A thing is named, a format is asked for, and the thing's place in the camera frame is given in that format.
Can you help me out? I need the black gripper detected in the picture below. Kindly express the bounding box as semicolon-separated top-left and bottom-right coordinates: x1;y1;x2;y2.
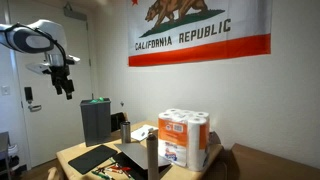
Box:
49;64;75;101

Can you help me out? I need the black pen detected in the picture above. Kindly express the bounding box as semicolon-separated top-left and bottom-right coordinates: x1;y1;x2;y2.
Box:
97;161;118;171

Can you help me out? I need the silver metal cup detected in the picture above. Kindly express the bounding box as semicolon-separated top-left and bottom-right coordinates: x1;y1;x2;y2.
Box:
119;120;132;145

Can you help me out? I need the green pen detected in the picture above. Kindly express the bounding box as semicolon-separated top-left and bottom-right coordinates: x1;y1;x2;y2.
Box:
91;170;112;180

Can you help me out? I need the red pen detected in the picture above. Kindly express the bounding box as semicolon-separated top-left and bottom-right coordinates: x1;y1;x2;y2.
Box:
105;165;133;175

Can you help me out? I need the white door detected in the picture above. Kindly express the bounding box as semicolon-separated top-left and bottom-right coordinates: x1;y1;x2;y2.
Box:
8;0;95;168

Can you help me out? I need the dark grey plastic bin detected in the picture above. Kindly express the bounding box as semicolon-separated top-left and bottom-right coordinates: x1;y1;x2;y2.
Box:
79;97;112;148

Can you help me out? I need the black chair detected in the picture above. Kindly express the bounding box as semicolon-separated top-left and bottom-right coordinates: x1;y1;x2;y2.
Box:
110;111;129;133

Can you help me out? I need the black flat pad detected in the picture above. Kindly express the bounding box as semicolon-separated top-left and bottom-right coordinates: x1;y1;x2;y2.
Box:
67;144;118;175

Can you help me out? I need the grey metal shelf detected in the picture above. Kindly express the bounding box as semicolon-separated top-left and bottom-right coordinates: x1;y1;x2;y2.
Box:
0;131;21;177

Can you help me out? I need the grey door closer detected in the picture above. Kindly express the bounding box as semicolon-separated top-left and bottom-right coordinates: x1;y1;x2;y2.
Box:
63;2;89;22

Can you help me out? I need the white paper sheet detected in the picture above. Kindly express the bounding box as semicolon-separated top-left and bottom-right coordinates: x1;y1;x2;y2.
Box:
130;124;159;143

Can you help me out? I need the Scott toilet paper pack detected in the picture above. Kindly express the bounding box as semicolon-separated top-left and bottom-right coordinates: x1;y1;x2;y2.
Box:
157;107;211;172

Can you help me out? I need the California Republic flag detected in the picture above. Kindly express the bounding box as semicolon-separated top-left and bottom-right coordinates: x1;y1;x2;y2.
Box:
127;0;273;68

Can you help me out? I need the brown wooden cabinet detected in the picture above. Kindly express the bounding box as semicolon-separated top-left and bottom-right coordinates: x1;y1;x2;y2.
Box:
229;143;320;180

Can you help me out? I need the door handle with lock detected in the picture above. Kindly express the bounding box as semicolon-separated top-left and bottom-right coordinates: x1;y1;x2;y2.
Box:
23;86;43;113

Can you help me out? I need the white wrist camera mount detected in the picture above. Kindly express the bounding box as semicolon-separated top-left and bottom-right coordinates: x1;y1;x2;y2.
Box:
25;54;81;76

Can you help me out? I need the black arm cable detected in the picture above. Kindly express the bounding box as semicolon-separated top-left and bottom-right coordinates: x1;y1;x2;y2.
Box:
5;22;68;68

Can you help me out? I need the white wall switch plate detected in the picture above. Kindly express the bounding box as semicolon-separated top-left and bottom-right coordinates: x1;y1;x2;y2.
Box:
0;85;11;97

